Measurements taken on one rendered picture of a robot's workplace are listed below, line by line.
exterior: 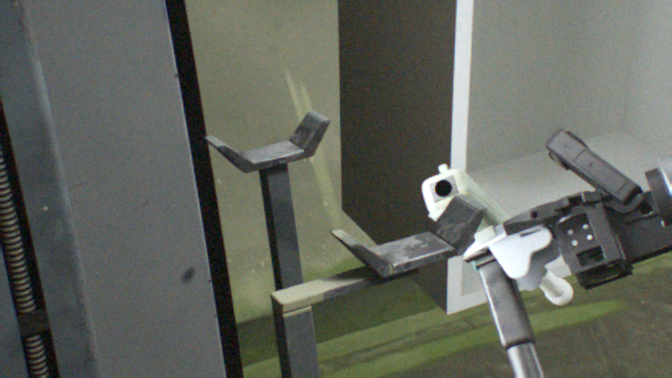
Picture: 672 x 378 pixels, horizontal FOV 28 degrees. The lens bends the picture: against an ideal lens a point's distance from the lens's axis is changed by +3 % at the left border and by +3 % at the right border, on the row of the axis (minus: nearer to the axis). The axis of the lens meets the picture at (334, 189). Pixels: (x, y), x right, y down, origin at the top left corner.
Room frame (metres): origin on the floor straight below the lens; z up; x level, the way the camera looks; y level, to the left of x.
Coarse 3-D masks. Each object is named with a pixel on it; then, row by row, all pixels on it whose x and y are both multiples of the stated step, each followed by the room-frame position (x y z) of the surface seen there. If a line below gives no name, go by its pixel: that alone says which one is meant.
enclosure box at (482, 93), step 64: (384, 0) 1.94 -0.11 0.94; (448, 0) 1.77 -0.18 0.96; (512, 0) 2.23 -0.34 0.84; (576, 0) 2.29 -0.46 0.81; (640, 0) 2.35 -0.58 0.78; (384, 64) 1.96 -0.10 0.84; (448, 64) 1.78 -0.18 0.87; (512, 64) 2.26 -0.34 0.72; (576, 64) 2.32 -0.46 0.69; (640, 64) 2.35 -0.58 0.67; (384, 128) 1.98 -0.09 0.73; (448, 128) 1.79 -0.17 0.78; (512, 128) 2.29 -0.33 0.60; (576, 128) 2.35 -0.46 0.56; (640, 128) 2.36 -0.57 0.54; (384, 192) 2.00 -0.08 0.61; (512, 192) 2.19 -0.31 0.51; (576, 192) 2.18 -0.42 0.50
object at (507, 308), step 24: (456, 168) 1.26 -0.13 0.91; (432, 192) 1.25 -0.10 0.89; (456, 192) 1.24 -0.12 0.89; (480, 192) 1.29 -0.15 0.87; (432, 216) 1.24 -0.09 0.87; (504, 216) 1.35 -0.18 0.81; (480, 240) 1.29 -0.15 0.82; (480, 264) 1.29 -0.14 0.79; (504, 288) 1.26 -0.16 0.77; (552, 288) 1.54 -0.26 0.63; (504, 312) 1.25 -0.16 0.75; (504, 336) 1.23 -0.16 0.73; (528, 336) 1.23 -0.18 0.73; (528, 360) 1.21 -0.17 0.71
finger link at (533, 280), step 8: (552, 232) 1.32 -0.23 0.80; (544, 248) 1.31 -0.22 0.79; (552, 248) 1.31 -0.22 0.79; (536, 256) 1.31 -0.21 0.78; (544, 256) 1.31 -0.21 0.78; (552, 256) 1.31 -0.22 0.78; (536, 264) 1.31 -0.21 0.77; (544, 264) 1.31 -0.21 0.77; (536, 272) 1.30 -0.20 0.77; (520, 280) 1.31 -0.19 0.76; (528, 280) 1.30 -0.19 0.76; (536, 280) 1.30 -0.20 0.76; (528, 288) 1.30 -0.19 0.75; (536, 288) 1.30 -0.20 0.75
